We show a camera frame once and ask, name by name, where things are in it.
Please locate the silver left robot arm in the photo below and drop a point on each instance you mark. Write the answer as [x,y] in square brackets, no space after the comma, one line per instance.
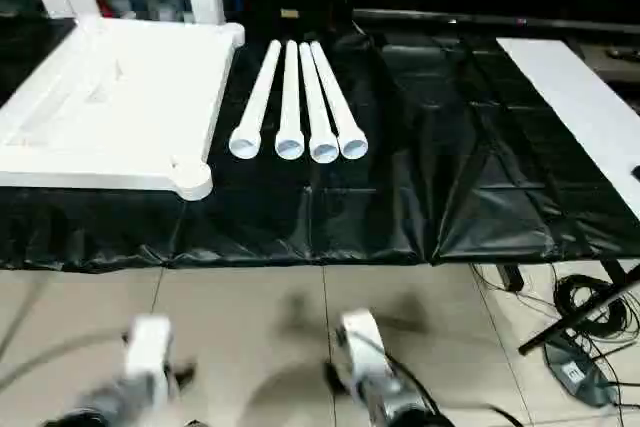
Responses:
[110,399]

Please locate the white flat board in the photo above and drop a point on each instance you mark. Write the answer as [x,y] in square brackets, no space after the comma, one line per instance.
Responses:
[575,102]

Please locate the white plastic table leg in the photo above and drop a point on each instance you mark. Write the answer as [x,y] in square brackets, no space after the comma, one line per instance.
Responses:
[291,97]
[336,97]
[257,97]
[316,97]

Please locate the small brown tag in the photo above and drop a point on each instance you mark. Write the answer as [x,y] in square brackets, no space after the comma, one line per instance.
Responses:
[289,12]

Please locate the white plastic table top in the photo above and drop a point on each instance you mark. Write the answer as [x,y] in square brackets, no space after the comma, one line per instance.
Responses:
[110,107]

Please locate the black plastic mat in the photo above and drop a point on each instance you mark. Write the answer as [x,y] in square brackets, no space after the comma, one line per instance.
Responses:
[400,187]

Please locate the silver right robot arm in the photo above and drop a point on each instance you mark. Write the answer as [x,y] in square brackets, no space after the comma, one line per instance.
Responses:
[395,399]

